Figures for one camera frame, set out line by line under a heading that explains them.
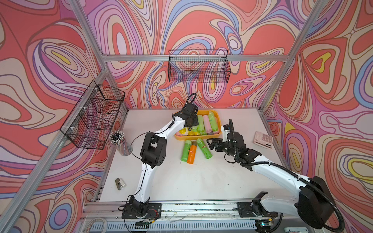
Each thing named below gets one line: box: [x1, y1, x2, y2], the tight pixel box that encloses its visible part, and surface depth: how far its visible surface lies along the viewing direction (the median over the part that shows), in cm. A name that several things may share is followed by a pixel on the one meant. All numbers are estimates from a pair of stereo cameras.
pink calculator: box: [253, 131, 274, 150], surface depth 101 cm
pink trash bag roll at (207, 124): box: [203, 114, 213, 134], surface depth 101 cm
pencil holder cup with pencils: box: [109, 129, 134, 157], surface depth 86 cm
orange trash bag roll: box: [186, 140, 198, 165], surface depth 93 cm
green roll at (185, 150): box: [180, 139, 192, 163], surface depth 95 cm
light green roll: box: [197, 114, 208, 136], surface depth 101 cm
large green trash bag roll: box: [208, 111, 219, 133], surface depth 103 cm
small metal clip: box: [115, 177, 126, 191], surface depth 82 cm
